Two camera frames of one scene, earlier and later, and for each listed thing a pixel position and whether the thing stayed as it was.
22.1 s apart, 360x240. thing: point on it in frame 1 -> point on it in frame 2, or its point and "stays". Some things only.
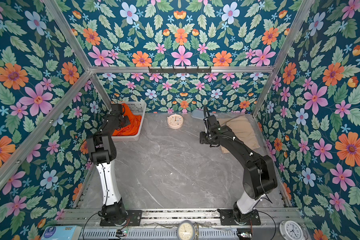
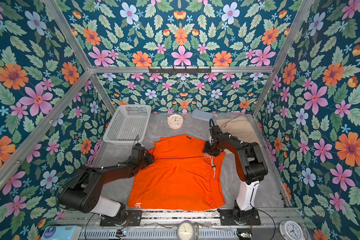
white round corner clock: (291, 230) stays
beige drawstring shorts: (242, 129) stays
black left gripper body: (123, 120) -> (146, 161)
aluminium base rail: (161, 224) stays
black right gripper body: (205, 137) -> (211, 148)
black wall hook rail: (180, 70) stays
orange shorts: (132, 128) -> (181, 177)
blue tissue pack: (63, 232) stays
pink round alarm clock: (175, 121) stays
